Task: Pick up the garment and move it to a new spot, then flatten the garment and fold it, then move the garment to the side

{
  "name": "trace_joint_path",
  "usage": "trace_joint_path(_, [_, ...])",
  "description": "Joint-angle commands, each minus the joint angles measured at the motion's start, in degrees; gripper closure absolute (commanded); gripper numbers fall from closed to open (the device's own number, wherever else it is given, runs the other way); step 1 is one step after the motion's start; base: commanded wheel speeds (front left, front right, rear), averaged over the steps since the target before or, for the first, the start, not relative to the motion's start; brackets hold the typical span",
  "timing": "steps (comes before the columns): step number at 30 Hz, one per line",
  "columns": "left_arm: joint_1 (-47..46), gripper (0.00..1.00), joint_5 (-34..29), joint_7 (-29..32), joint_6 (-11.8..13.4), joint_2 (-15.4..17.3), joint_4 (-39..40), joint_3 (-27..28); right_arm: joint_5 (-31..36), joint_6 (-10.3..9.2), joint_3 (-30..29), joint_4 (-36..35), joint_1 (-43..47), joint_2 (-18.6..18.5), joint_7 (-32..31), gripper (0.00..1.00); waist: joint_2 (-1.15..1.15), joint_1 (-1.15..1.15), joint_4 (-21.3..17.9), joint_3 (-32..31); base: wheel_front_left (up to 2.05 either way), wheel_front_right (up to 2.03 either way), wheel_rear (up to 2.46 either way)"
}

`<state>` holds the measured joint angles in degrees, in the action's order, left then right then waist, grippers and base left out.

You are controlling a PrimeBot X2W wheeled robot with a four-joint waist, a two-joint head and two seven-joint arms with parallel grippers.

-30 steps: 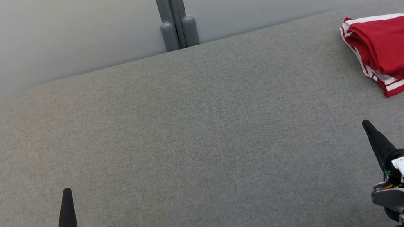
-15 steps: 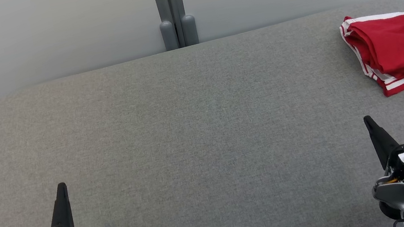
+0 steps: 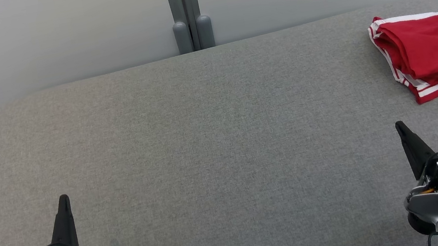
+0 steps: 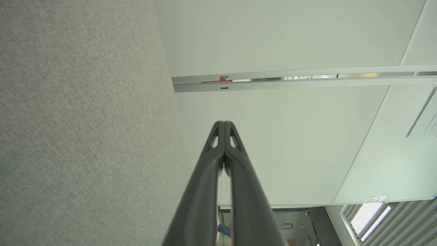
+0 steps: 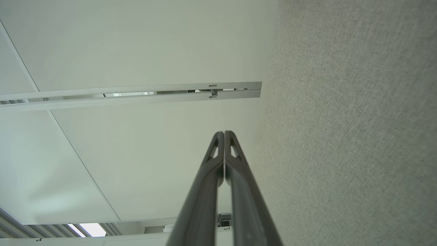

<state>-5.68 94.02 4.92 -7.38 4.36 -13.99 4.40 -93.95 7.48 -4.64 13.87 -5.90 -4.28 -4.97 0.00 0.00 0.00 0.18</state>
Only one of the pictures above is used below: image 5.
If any bright ceiling light panel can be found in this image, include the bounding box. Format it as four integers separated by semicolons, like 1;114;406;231
68;223;107;237

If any grey partition post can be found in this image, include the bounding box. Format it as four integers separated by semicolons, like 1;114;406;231
0;81;263;112

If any small black ceiling device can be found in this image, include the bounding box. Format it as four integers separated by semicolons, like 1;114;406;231
218;213;232;229

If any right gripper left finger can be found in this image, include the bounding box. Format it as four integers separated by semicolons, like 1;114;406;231
166;132;225;246

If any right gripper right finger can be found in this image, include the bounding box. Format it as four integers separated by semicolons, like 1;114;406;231
225;131;283;246

